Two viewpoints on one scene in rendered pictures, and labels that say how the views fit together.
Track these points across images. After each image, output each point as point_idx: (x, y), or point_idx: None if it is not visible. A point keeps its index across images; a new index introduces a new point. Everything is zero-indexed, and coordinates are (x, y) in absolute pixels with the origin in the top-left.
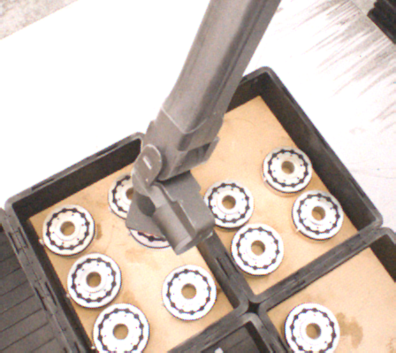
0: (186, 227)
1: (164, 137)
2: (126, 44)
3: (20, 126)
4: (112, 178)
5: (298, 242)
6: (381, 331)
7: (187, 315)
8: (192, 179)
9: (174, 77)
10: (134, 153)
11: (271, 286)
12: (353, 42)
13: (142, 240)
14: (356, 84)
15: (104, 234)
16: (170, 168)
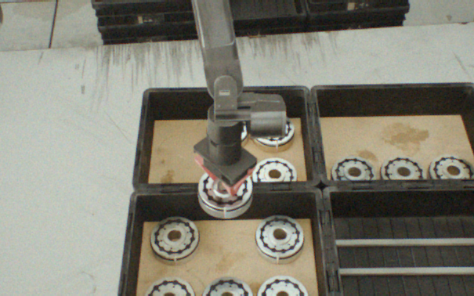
0: (275, 110)
1: (222, 63)
2: (14, 205)
3: None
4: (145, 251)
5: (284, 154)
6: (374, 141)
7: (297, 244)
8: (244, 93)
9: (77, 185)
10: (140, 218)
11: (312, 167)
12: (149, 61)
13: (237, 203)
14: (182, 77)
15: (189, 280)
16: (240, 78)
